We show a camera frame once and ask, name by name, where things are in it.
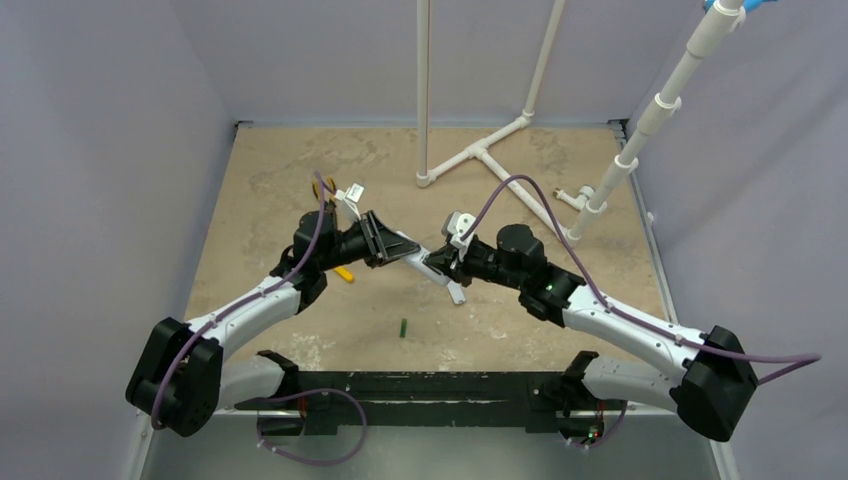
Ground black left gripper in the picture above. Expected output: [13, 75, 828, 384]
[318, 211, 419, 273]

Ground white remote control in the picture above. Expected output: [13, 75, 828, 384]
[398, 231, 452, 287]

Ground white battery cover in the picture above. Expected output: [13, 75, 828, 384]
[447, 281, 466, 306]

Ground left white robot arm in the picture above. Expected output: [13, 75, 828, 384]
[125, 209, 424, 437]

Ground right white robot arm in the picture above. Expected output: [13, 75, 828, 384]
[423, 224, 759, 442]

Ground white pipe fitting brass end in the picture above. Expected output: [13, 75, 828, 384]
[554, 185, 595, 211]

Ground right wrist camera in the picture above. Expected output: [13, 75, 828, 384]
[442, 211, 476, 260]

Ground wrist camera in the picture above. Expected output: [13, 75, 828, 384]
[334, 183, 365, 223]
[442, 211, 476, 260]

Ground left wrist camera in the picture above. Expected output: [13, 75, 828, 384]
[334, 183, 365, 223]

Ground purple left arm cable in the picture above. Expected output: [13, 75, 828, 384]
[149, 170, 339, 432]

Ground yellow handled pliers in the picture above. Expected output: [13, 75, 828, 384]
[312, 177, 337, 202]

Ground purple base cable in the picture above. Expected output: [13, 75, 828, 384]
[255, 386, 370, 468]

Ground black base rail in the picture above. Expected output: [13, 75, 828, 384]
[235, 351, 625, 441]

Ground aluminium frame rail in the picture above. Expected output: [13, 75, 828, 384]
[609, 119, 740, 480]

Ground white PVC pipe frame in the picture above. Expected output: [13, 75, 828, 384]
[415, 0, 750, 249]

